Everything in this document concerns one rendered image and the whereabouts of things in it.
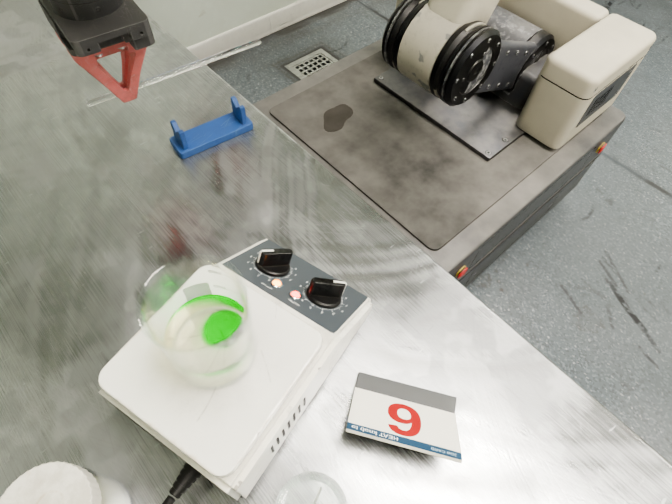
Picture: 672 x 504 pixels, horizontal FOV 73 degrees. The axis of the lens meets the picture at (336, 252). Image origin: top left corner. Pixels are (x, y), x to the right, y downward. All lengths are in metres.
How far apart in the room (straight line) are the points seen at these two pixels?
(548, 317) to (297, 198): 1.04
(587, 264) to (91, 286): 1.39
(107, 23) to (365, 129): 0.83
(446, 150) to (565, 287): 0.59
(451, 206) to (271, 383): 0.80
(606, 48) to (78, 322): 1.17
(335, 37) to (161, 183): 1.72
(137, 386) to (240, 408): 0.07
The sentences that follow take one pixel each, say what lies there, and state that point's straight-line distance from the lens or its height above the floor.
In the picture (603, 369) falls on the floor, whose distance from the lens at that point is 1.45.
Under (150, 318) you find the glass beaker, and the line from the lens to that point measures 0.30.
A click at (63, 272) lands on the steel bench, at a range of 0.54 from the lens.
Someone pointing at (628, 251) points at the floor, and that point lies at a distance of 1.71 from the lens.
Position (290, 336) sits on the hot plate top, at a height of 0.84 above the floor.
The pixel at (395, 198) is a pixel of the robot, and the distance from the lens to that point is 1.05.
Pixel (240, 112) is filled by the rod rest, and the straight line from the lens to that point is 0.60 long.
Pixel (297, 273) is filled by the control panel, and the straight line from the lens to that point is 0.42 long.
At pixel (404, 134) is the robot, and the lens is 1.20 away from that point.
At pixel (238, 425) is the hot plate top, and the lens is 0.33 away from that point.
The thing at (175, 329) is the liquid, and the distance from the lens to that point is 0.33.
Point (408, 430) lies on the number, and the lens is 0.39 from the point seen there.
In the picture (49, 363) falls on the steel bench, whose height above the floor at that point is 0.75.
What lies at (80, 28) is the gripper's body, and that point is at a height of 0.94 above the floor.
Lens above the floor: 1.16
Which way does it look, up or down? 57 degrees down
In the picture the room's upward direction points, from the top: 5 degrees clockwise
